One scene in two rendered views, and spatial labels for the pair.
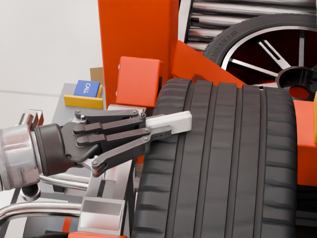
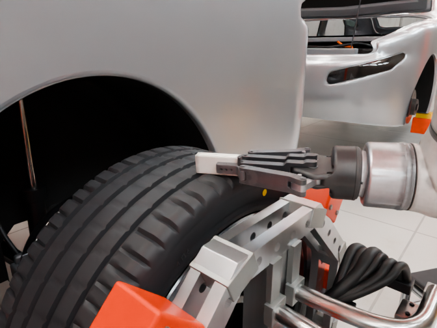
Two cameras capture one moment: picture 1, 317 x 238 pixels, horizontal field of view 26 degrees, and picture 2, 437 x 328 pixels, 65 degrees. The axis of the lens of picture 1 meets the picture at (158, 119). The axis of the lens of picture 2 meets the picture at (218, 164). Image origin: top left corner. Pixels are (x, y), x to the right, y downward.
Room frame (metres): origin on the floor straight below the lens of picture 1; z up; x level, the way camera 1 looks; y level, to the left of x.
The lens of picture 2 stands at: (1.12, 0.26, 1.36)
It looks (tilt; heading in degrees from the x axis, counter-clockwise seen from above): 19 degrees down; 213
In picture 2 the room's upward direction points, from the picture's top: straight up
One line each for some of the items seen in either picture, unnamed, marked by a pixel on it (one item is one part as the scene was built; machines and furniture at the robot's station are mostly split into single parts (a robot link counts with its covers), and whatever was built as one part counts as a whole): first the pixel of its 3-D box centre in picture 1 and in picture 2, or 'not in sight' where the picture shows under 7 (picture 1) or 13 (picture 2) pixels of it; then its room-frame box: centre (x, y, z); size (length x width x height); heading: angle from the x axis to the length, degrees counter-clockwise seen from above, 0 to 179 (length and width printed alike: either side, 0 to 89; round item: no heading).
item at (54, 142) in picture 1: (68, 146); (325, 171); (0.66, 0.13, 1.20); 0.09 x 0.08 x 0.07; 107
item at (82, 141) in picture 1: (114, 142); (278, 164); (0.67, 0.07, 1.20); 0.11 x 0.01 x 0.04; 106
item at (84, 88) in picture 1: (87, 90); not in sight; (1.51, 0.22, 0.47); 0.07 x 0.07 x 0.02; 82
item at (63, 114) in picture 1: (76, 138); not in sight; (1.34, 0.24, 0.44); 0.43 x 0.17 x 0.03; 172
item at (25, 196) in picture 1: (26, 172); not in sight; (0.90, 0.28, 0.83); 0.04 x 0.04 x 0.16
